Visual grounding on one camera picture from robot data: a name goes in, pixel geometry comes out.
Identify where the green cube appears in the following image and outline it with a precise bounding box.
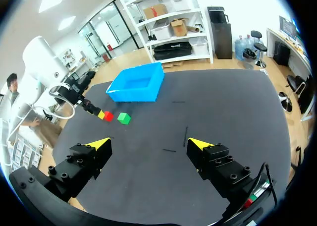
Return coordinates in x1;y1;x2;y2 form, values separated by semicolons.
117;112;131;125

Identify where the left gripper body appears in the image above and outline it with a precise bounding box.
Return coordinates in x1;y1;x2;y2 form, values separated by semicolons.
54;76;91;106

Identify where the person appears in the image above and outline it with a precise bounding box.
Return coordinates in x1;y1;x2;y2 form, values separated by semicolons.
0;72;42;142

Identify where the blue plastic bin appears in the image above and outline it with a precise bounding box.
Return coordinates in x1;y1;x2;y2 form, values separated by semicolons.
106;62;165;103

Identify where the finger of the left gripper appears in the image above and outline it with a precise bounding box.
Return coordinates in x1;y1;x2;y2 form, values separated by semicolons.
79;100;106;120

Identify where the white cable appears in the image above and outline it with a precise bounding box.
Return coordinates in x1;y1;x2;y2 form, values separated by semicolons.
32;85;75;120

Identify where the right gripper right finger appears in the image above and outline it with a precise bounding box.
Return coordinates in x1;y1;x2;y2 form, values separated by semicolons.
186;137;254;205

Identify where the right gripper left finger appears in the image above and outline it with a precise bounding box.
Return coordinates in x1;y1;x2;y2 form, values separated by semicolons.
44;137;112;202

